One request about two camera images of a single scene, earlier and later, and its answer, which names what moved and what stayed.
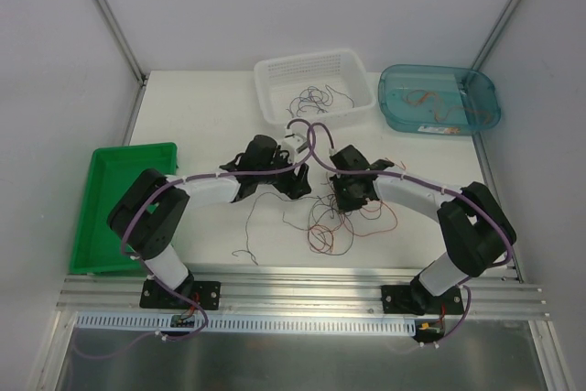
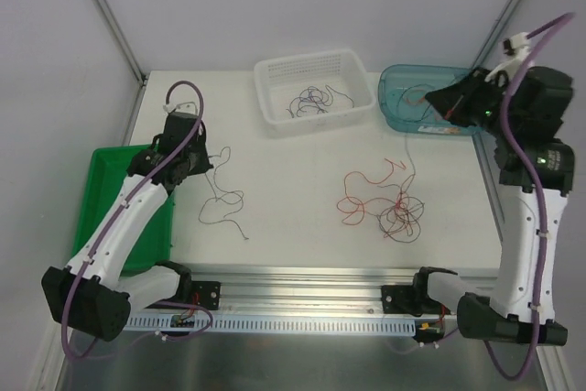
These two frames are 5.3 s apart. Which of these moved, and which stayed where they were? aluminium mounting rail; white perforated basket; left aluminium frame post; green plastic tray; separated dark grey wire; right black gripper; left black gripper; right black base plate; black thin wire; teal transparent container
Moved: right black gripper; left black gripper; separated dark grey wire
Stayed: right black base plate; white perforated basket; green plastic tray; teal transparent container; aluminium mounting rail; black thin wire; left aluminium frame post
